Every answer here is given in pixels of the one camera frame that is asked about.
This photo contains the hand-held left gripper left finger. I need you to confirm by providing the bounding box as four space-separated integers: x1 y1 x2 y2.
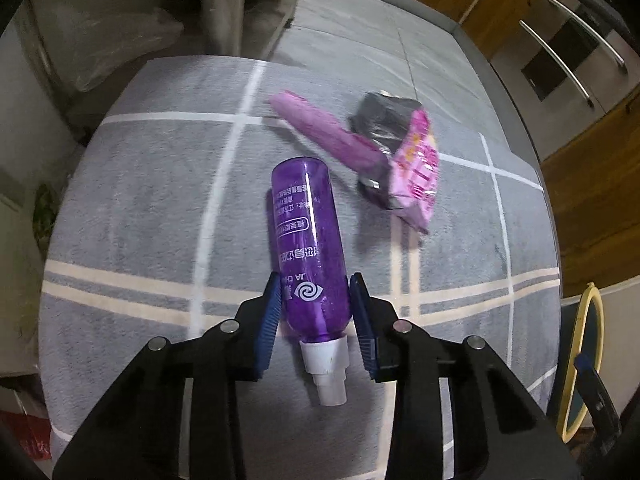
52 271 283 480

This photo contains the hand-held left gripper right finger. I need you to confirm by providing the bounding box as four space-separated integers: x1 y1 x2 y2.
349 272 581 480

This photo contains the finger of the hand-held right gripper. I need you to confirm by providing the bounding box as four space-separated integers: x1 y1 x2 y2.
575 352 623 456

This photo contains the blue cream-rimmed waste bin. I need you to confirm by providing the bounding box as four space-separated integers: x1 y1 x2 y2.
557 282 606 443

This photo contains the purple spray bottle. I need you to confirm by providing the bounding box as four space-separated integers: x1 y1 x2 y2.
270 157 353 406

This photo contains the pink black snack packet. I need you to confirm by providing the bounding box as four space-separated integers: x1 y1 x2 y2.
347 91 441 233

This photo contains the grey checked blanket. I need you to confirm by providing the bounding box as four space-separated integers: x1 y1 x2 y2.
42 55 563 480

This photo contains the purple plastic packet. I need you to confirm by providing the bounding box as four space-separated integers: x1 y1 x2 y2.
267 90 388 176

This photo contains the tall wooden cabinet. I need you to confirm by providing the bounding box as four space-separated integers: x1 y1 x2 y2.
540 87 640 291

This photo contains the red cardboard box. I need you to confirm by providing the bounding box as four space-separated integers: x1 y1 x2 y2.
0 407 53 463

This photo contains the steel shelf rack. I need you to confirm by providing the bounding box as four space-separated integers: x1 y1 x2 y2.
185 0 311 61

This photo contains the large clear plastic bag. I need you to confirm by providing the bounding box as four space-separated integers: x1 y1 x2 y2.
30 0 186 91

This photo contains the stainless steel oven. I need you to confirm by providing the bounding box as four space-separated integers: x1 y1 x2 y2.
490 0 640 116

